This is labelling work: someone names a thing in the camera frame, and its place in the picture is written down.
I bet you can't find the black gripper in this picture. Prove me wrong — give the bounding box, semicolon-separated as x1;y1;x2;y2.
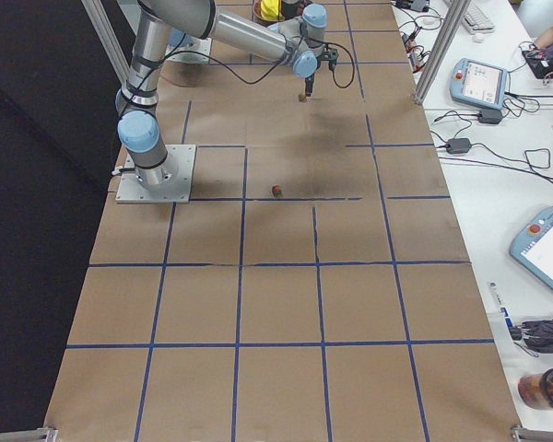
304;48;338;96

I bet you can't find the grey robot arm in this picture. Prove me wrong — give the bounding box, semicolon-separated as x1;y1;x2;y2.
116;1;338;187
279;0;305;20

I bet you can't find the yellow banana bunch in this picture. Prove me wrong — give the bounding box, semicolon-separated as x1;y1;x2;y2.
259;0;283;22

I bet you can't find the brown wicker basket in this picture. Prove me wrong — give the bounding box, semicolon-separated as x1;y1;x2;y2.
253;0;285;24

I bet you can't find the far teach pendant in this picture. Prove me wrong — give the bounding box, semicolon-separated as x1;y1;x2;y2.
449;58;508;111

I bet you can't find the teach pendant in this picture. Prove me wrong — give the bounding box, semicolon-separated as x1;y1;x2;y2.
509;205;553;291
449;58;508;111

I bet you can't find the black power adapter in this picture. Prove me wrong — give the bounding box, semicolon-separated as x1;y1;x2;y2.
445;138;472;155

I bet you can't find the near teach pendant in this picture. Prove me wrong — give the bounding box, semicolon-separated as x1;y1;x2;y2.
509;205;553;291

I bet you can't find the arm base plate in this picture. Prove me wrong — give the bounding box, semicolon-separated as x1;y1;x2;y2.
115;145;196;204
166;34;212;64

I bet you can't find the aluminium frame post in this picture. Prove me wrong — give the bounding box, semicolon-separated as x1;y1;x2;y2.
412;0;470;105

